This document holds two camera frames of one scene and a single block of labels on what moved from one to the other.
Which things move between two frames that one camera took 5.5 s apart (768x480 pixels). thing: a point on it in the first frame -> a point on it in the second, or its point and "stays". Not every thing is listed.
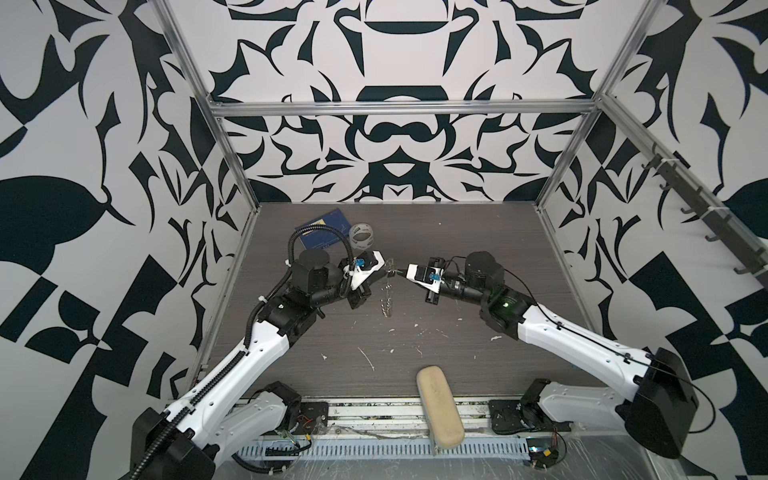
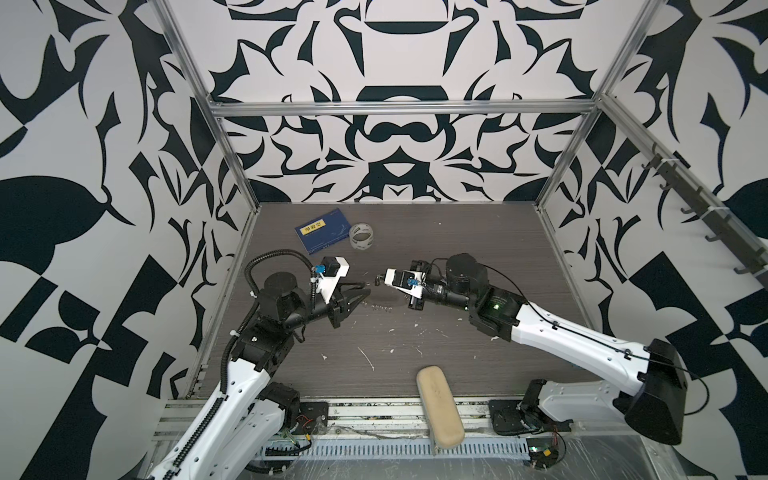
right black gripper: (434, 299) -> (419, 304)
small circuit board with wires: (543, 451) stays
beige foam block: (440, 408) stays
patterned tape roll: (361, 236) stays
